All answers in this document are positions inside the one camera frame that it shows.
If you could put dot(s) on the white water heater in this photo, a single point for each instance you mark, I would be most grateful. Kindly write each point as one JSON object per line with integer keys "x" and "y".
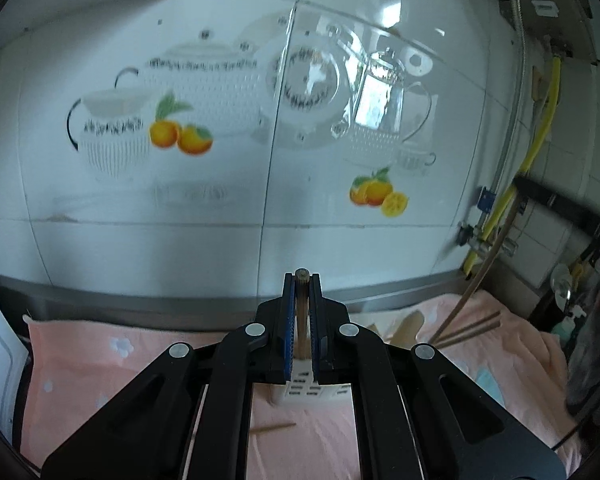
{"x": 545, "y": 5}

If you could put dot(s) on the cream plastic utensil holder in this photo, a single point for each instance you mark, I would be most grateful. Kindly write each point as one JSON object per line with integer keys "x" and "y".
{"x": 305, "y": 392}

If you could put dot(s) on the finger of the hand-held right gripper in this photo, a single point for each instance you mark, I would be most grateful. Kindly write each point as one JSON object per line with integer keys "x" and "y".
{"x": 555, "y": 200}

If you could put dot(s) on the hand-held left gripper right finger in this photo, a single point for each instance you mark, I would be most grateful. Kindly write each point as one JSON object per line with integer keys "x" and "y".
{"x": 316, "y": 320}

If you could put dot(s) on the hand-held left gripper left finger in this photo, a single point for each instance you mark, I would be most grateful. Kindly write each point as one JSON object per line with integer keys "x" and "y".
{"x": 290, "y": 320}

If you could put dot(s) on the teal bottle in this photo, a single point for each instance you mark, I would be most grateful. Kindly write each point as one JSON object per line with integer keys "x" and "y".
{"x": 562, "y": 327}

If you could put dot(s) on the brown wooden chopstick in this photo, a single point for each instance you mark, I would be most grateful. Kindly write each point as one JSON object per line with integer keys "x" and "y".
{"x": 472, "y": 285}
{"x": 272, "y": 428}
{"x": 302, "y": 310}

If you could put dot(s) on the pink and blue printed towel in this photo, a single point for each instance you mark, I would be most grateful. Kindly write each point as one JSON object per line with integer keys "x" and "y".
{"x": 130, "y": 375}

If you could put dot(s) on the metal ladle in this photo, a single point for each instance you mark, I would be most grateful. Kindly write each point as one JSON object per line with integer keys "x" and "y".
{"x": 560, "y": 280}

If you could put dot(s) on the metal water valve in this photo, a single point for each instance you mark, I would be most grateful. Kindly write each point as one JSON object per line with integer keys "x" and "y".
{"x": 472, "y": 240}

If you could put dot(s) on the white plastic cutting board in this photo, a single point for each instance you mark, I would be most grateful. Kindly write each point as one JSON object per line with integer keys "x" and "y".
{"x": 0, "y": 340}

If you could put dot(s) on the dark grey cloth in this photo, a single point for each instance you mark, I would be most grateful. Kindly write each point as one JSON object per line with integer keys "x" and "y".
{"x": 597, "y": 340}

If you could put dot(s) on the pile of wooden chopsticks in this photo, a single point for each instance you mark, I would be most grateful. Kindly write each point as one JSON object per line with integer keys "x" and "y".
{"x": 475, "y": 326}

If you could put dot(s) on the yellow utensil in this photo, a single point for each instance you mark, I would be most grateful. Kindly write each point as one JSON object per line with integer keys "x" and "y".
{"x": 577, "y": 267}

